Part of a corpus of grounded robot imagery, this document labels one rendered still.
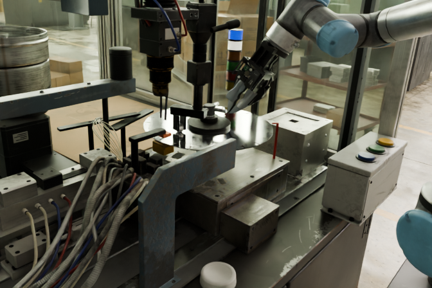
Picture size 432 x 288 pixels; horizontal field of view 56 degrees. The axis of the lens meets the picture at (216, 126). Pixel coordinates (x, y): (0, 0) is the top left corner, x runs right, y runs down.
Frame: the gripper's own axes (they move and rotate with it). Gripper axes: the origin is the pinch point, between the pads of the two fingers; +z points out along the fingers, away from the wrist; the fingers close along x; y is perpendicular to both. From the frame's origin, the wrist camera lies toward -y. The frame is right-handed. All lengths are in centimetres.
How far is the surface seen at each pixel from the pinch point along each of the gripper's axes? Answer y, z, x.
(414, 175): -234, 19, 70
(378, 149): -14.5, -13.6, 33.6
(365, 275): -102, 50, 71
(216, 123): 6.8, 3.6, 1.2
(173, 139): 18.8, 9.2, -1.2
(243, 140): 10.2, 0.7, 10.1
